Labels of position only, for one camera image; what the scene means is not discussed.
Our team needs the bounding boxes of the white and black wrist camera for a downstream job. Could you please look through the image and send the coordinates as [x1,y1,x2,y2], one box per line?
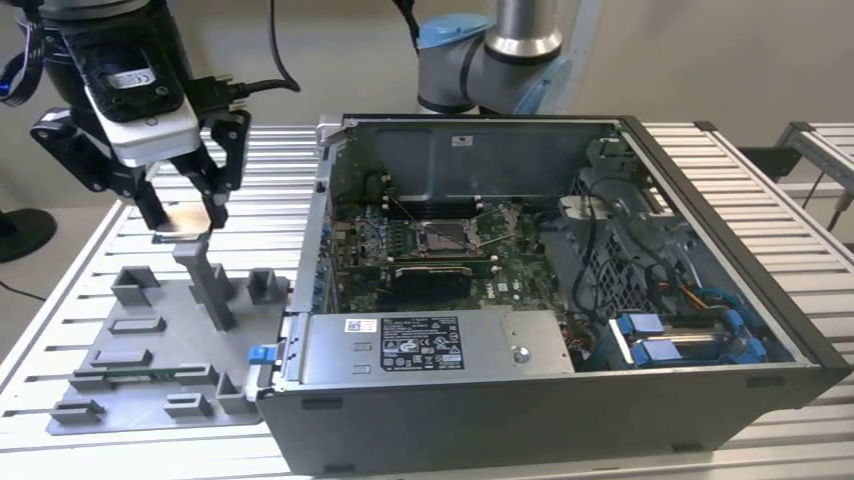
[65,34,203,169]

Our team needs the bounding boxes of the blue disk carrier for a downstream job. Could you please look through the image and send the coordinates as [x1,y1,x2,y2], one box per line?
[626,334,769,366]
[610,310,746,337]

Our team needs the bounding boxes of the black cable beside arm joint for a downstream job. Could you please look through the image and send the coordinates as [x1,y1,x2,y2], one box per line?
[391,0,423,51]

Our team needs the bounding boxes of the flat blue ribbon cable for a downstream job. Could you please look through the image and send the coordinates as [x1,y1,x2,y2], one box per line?
[0,9,47,107]

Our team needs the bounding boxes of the silver power supply with label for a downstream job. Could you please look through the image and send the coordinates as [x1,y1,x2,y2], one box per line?
[296,309,577,386]

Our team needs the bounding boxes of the green motherboard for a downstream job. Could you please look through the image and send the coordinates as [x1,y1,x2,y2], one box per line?
[326,199,569,321]

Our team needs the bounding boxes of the black open PC case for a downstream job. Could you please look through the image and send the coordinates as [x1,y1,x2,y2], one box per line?
[243,113,854,476]

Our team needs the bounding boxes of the coloured wire bundle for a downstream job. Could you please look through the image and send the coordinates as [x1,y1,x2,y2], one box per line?
[686,287,727,312]

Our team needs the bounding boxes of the black round stand base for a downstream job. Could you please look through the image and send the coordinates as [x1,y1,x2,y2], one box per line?
[0,208,59,264]

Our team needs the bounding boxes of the black graphics card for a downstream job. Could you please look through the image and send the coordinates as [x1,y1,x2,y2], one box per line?
[390,264,476,307]

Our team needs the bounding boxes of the green RAM stick on rack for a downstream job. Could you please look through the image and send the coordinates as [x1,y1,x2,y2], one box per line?
[72,366,208,381]

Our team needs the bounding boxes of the black metal frame post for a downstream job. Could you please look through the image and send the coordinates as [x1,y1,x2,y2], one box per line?
[151,0,202,81]

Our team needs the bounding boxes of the grey metal drive cage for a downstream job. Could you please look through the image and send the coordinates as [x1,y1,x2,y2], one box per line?
[538,164,702,324]

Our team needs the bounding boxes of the CPU socket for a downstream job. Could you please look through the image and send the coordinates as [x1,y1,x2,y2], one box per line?
[416,218,472,255]

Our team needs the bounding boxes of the silver CPU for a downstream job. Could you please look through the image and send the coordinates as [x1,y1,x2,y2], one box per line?
[151,202,210,246]

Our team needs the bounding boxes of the black floor cable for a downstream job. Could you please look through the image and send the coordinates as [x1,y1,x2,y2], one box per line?
[0,278,48,302]

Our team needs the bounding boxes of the grey printed parts rack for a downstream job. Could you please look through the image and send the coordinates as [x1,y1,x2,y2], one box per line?
[44,242,295,436]

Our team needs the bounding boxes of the thin metal locking lever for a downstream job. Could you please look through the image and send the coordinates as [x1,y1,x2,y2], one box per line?
[391,194,420,224]

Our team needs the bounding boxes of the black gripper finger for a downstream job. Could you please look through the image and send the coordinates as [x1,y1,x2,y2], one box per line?
[29,110,168,234]
[176,109,254,230]

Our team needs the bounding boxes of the black RAM slot bank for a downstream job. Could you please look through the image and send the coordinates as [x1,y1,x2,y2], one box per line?
[386,195,486,220]

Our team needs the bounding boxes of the metal socket cover frame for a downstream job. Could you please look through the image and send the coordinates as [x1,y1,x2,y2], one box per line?
[470,206,519,247]

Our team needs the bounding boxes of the black wire in case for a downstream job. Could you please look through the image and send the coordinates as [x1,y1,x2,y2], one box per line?
[570,177,626,314]

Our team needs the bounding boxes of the metal slat side table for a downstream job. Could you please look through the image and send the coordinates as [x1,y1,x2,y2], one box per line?
[773,121,854,201]

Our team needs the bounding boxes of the black camera cable with plug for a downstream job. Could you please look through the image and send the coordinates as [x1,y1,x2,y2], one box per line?
[184,0,302,115]

